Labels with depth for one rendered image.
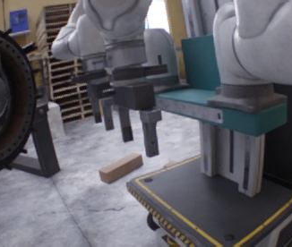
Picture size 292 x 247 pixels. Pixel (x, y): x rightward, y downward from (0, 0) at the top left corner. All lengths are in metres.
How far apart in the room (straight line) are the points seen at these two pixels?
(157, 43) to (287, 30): 0.66
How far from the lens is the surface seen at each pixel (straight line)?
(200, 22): 0.99
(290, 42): 0.37
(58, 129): 3.51
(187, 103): 0.76
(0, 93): 0.72
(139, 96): 0.50
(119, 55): 0.51
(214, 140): 1.05
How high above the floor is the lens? 0.86
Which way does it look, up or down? 15 degrees down
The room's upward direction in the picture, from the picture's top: 8 degrees counter-clockwise
